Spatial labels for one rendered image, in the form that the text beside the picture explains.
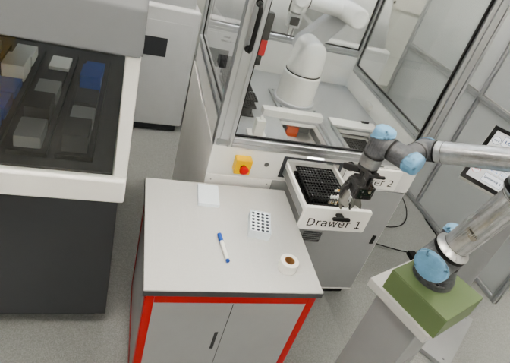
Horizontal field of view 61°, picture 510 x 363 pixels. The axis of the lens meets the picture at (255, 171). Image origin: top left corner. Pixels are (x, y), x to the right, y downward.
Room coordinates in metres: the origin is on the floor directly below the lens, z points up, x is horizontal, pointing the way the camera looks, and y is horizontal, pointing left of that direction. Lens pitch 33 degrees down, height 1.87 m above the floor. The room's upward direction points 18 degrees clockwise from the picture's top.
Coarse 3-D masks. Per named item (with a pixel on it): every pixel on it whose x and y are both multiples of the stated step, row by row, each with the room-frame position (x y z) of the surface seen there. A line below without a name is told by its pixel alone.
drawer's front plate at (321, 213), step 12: (300, 216) 1.35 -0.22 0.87; (312, 216) 1.35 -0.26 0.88; (324, 216) 1.37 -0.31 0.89; (348, 216) 1.41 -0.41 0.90; (360, 216) 1.43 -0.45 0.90; (300, 228) 1.34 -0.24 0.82; (312, 228) 1.36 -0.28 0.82; (324, 228) 1.38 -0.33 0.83; (336, 228) 1.40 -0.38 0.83; (348, 228) 1.42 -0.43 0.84; (360, 228) 1.44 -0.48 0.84
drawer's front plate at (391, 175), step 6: (348, 174) 1.75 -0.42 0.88; (384, 174) 1.82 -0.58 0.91; (390, 174) 1.83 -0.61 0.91; (396, 174) 1.84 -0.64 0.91; (402, 174) 1.85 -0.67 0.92; (378, 180) 1.81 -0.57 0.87; (384, 180) 1.82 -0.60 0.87; (390, 180) 1.84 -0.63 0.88; (396, 180) 1.85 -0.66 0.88; (378, 186) 1.82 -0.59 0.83; (384, 186) 1.83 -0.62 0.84
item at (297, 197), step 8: (288, 160) 1.69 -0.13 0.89; (288, 168) 1.63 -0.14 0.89; (296, 168) 1.70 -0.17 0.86; (328, 168) 1.75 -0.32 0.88; (336, 168) 1.76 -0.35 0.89; (288, 176) 1.59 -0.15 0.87; (336, 176) 1.71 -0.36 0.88; (288, 184) 1.57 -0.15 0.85; (296, 184) 1.52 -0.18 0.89; (296, 192) 1.49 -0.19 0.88; (296, 200) 1.46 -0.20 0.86; (304, 200) 1.42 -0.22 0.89
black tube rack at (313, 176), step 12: (300, 168) 1.64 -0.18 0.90; (312, 168) 1.68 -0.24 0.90; (300, 180) 1.60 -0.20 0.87; (312, 180) 1.59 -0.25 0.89; (324, 180) 1.61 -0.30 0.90; (336, 180) 1.65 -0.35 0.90; (312, 192) 1.49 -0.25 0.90; (324, 192) 1.53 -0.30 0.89; (336, 192) 1.55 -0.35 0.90; (312, 204) 1.46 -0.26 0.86; (324, 204) 1.48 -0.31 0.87; (336, 204) 1.50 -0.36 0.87
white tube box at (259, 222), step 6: (252, 210) 1.39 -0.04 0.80; (252, 216) 1.35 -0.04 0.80; (258, 216) 1.37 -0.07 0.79; (264, 216) 1.37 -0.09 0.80; (270, 216) 1.38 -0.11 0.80; (252, 222) 1.33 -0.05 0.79; (258, 222) 1.33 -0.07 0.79; (264, 222) 1.34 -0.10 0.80; (270, 222) 1.35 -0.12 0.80; (252, 228) 1.29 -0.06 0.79; (258, 228) 1.30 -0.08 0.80; (264, 228) 1.31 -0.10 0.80; (270, 228) 1.31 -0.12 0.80; (252, 234) 1.27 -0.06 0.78; (258, 234) 1.27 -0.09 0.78; (264, 234) 1.28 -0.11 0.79; (270, 234) 1.28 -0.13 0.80
